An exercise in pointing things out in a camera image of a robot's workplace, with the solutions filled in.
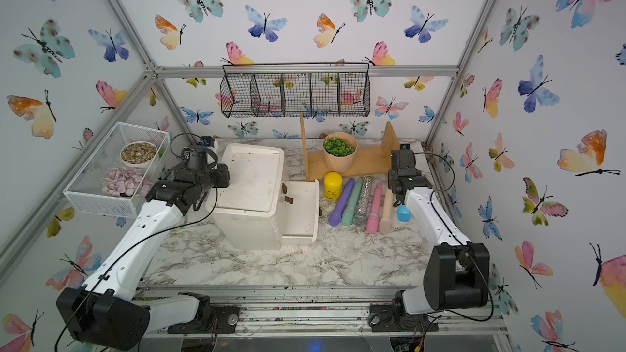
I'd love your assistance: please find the white drawer cabinet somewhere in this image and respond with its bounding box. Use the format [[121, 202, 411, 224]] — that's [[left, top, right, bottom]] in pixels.
[[206, 143, 287, 250]]

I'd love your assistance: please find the pink microphone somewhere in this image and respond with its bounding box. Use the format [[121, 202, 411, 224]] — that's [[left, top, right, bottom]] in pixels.
[[366, 183, 383, 235]]

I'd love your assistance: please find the green microphone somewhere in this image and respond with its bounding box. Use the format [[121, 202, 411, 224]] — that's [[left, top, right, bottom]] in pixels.
[[341, 178, 363, 226]]

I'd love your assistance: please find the purple microphone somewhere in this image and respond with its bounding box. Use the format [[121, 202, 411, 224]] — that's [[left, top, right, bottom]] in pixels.
[[328, 179, 355, 227]]

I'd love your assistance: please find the white bottom drawer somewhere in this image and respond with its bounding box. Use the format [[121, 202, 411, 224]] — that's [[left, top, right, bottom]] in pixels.
[[281, 180, 320, 245]]

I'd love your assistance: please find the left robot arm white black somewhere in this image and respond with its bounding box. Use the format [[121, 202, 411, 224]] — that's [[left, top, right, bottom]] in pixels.
[[56, 137, 230, 351]]

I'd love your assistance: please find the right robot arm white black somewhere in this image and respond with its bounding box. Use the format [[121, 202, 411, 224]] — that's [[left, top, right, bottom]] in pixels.
[[388, 143, 495, 316]]

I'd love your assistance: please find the wooden shelf stand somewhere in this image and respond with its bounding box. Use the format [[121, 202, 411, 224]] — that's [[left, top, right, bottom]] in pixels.
[[299, 114, 400, 181]]

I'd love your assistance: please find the white bowl of nuts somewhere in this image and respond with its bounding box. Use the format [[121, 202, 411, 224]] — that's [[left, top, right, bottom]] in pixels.
[[120, 141, 157, 168]]

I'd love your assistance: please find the pink pot with green plant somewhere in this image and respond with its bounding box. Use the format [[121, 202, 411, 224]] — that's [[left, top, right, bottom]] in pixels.
[[323, 132, 358, 173]]

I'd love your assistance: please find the yellow plastic jar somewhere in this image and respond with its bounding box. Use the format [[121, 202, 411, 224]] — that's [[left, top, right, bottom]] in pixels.
[[324, 172, 343, 200]]

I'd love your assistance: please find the pink petal pile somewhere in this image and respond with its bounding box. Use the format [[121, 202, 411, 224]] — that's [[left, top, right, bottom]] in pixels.
[[102, 167, 153, 198]]

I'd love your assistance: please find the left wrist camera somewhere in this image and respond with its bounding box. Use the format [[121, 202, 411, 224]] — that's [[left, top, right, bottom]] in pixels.
[[199, 136, 218, 149]]

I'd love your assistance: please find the white mesh wall basket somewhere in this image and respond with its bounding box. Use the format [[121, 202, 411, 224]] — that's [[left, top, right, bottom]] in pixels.
[[63, 122, 171, 218]]

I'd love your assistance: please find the black wire wall basket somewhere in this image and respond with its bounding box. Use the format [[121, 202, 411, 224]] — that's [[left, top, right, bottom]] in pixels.
[[216, 62, 371, 122]]

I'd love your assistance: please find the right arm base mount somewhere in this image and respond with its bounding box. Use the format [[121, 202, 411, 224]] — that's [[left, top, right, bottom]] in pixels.
[[368, 298, 439, 334]]

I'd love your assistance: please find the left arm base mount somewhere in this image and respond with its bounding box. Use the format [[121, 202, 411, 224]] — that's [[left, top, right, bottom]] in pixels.
[[167, 293, 241, 336]]

